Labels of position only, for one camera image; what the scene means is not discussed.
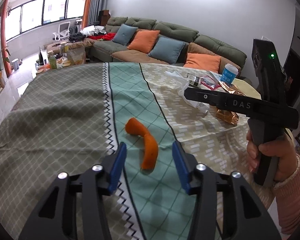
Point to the golden brown foil wrapper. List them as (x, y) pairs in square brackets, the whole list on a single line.
[(227, 115)]

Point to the wide orange curtain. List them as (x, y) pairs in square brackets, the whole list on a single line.
[(88, 5)]

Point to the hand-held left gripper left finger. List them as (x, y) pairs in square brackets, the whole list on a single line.
[(116, 172)]

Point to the red cloth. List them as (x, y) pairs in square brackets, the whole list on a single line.
[(102, 37)]

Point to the flat orange cushion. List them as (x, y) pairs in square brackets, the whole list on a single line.
[(202, 62)]

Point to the dark brown speaker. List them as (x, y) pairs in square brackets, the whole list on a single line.
[(104, 17)]

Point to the large orange cushion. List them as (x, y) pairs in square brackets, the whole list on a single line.
[(143, 41)]

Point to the small blue cushion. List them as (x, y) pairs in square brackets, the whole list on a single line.
[(125, 35)]

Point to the person's right forearm pink sleeve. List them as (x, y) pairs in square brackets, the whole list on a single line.
[(292, 200)]

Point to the crumpled silver white bag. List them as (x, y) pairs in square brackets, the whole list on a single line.
[(92, 30)]

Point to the white office chair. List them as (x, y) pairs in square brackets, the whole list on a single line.
[(62, 30)]

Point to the clear packet with red contents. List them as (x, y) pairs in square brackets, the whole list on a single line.
[(211, 83)]

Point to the person's right hand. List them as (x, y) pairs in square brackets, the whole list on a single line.
[(286, 155)]

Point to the narrow orange curtain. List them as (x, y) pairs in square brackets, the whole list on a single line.
[(5, 35)]

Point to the black bag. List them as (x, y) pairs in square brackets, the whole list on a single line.
[(76, 37)]

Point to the large window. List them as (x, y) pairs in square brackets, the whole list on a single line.
[(40, 12)]

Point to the small white bin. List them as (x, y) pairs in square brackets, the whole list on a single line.
[(15, 64)]

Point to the white plastic bag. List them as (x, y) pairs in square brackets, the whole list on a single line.
[(180, 81)]

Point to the large blue cushion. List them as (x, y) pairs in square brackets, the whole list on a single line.
[(167, 50)]

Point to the brown cushion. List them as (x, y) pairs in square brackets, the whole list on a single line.
[(198, 48)]

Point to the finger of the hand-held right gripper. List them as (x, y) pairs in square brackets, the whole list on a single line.
[(200, 95)]

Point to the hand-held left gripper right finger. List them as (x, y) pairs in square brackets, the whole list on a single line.
[(181, 170)]

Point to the patterned patchwork tablecloth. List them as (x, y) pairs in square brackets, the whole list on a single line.
[(60, 120)]

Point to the green sectional sofa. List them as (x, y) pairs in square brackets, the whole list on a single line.
[(215, 43)]

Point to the cluttered coffee table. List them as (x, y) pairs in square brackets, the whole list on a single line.
[(55, 47)]

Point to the blue and white cup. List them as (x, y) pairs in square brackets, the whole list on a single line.
[(228, 75)]

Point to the long curved orange peel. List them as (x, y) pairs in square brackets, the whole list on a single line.
[(150, 147)]

